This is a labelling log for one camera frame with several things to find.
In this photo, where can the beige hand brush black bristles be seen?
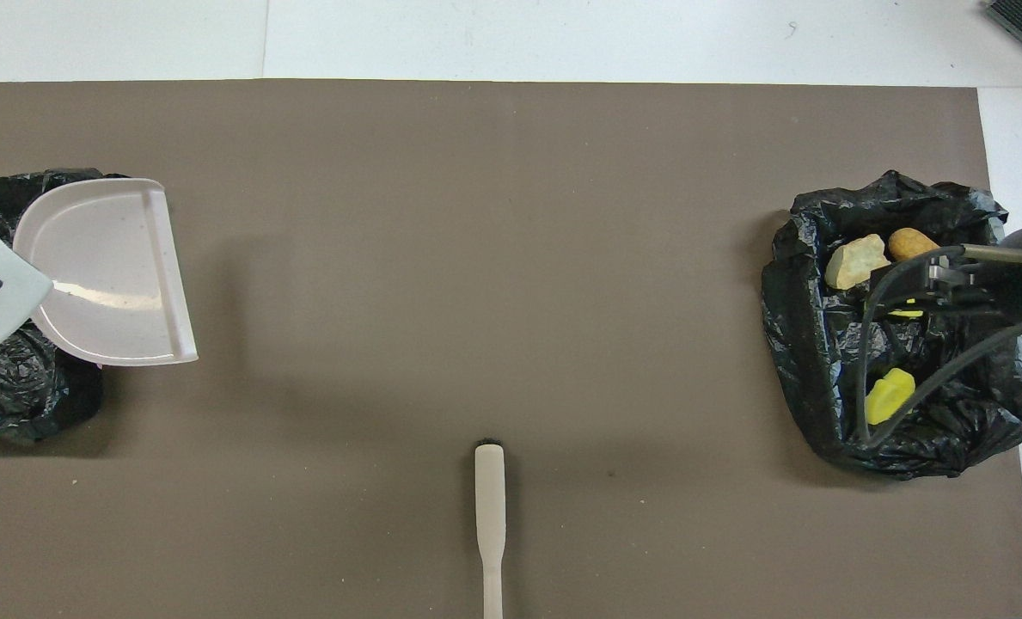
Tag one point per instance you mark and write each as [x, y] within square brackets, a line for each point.
[491, 499]

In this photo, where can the plain yellow sponge piece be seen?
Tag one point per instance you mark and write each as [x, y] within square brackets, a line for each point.
[889, 395]

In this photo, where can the black trash bag pink bin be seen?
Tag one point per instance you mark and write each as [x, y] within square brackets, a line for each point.
[12, 395]

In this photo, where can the brown toy bread roll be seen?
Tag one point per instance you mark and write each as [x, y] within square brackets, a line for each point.
[910, 243]

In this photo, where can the yellow and green sponge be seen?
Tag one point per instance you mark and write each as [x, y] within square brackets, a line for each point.
[906, 315]

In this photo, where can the pale toy bread slice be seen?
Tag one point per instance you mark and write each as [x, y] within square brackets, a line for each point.
[854, 262]

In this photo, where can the brown table mat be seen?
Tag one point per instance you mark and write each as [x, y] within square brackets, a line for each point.
[476, 258]

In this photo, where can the beige plastic dustpan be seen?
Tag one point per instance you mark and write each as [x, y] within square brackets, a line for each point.
[115, 266]

